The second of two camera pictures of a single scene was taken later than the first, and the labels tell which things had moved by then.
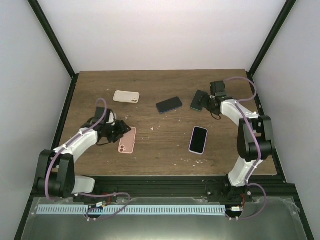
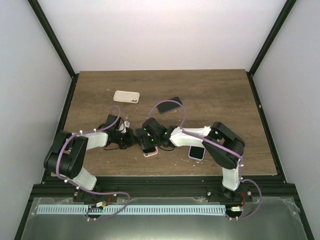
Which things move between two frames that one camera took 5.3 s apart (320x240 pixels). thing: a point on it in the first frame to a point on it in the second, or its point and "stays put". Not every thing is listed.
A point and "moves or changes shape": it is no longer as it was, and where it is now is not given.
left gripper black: [121, 124] to [130, 142]
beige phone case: [125, 96] stays put
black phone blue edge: [169, 105] stays put
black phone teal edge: [198, 102] to [146, 151]
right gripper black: [204, 105] to [143, 140]
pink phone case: [127, 143] moves or changes shape
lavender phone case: [202, 153] moves or changes shape
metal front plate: [274, 218] stays put
